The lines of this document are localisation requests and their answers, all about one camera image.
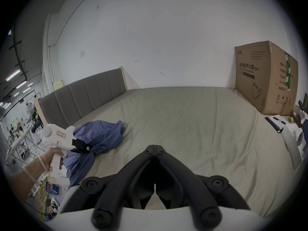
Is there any grey padded headboard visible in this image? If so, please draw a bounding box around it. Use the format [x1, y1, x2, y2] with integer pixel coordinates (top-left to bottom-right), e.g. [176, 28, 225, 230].
[34, 66, 128, 129]

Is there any dark notebook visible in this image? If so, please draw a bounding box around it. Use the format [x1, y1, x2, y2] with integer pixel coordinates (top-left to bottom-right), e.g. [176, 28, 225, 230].
[265, 115, 287, 134]

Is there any standing fan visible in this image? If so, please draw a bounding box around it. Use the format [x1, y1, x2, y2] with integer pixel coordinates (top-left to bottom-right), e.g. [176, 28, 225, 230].
[26, 104, 34, 123]

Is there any small blue box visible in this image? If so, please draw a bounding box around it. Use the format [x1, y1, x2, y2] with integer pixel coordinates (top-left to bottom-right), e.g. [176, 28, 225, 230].
[46, 182, 60, 196]

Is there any blue shirt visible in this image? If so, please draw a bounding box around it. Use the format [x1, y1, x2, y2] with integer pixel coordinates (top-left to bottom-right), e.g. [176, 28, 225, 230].
[63, 120, 126, 190]

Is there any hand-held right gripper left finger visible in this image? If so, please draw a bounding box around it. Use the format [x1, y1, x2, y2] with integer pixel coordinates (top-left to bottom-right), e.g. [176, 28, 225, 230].
[61, 145, 156, 231]

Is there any brown cardboard carton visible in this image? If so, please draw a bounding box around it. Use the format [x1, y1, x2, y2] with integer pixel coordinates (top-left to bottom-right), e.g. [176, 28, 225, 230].
[235, 41, 299, 116]

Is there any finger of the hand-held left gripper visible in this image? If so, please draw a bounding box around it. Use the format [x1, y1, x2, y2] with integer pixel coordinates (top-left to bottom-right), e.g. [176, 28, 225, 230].
[77, 142, 94, 153]

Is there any person's left forearm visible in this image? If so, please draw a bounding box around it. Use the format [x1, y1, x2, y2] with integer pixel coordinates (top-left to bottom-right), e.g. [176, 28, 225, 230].
[9, 157, 48, 203]

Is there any person's left hand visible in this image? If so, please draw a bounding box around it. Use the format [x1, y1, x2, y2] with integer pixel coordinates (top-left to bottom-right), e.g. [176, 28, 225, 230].
[39, 147, 69, 172]

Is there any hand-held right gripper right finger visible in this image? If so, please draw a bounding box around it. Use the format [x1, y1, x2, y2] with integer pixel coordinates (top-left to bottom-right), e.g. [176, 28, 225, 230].
[156, 145, 251, 231]

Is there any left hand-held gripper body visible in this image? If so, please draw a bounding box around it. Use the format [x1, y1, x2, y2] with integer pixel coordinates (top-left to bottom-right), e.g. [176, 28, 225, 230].
[40, 124, 83, 185]

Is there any yellow cable bundle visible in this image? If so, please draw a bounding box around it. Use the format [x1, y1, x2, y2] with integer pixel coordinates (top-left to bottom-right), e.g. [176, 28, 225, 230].
[36, 177, 52, 216]

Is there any long work table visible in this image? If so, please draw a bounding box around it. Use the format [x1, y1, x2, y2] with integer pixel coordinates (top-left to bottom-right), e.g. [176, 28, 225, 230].
[5, 127, 46, 165]

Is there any bed with beige sheet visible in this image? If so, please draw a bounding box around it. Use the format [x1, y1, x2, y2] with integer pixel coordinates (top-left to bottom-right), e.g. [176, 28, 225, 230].
[60, 87, 299, 219]

